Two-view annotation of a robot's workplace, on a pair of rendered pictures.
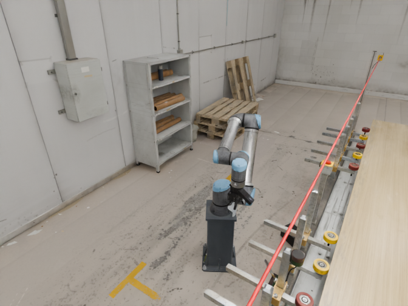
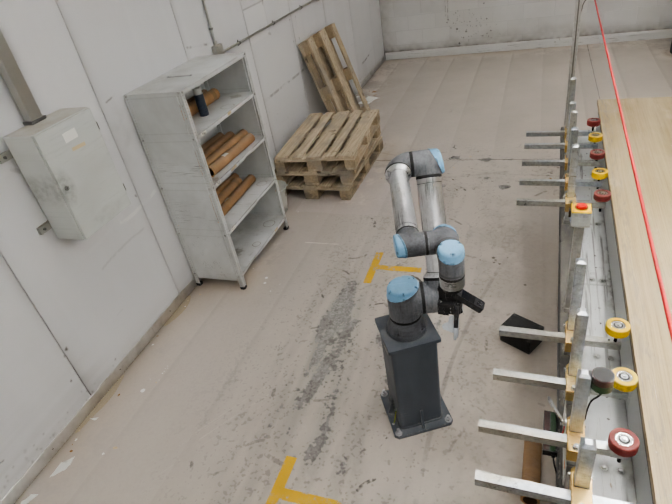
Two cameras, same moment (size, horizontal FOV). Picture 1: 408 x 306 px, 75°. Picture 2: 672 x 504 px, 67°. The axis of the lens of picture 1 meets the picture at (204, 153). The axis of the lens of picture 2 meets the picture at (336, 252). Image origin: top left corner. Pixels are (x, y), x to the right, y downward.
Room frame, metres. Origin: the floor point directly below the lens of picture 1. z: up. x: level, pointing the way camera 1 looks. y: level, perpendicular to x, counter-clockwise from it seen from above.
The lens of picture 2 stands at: (0.02, 0.37, 2.32)
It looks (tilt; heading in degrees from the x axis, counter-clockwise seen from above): 33 degrees down; 352
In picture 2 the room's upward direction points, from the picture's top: 11 degrees counter-clockwise
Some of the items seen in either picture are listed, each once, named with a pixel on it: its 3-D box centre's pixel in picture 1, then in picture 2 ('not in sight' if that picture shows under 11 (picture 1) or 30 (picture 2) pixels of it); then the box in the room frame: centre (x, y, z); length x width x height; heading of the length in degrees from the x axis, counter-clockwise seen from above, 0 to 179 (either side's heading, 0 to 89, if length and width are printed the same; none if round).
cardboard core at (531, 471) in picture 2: not in sight; (531, 470); (1.25, -0.51, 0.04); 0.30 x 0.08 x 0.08; 146
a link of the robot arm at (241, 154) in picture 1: (240, 159); (443, 242); (1.50, -0.23, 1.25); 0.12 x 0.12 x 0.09; 75
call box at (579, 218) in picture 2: (326, 167); (580, 216); (1.52, -0.81, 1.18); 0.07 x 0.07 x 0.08; 56
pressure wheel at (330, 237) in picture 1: (329, 241); (616, 335); (1.19, -0.77, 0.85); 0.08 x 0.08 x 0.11
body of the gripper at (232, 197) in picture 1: (236, 192); (450, 298); (1.39, -0.21, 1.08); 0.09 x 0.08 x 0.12; 57
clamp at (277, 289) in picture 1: (278, 291); (576, 438); (0.86, -0.38, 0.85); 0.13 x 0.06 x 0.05; 146
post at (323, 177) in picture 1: (318, 198); (573, 268); (1.52, -0.81, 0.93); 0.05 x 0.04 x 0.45; 146
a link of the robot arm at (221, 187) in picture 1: (222, 191); (405, 298); (1.79, -0.15, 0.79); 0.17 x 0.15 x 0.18; 75
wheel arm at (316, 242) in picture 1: (295, 234); (557, 337); (1.30, -0.60, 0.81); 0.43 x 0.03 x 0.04; 56
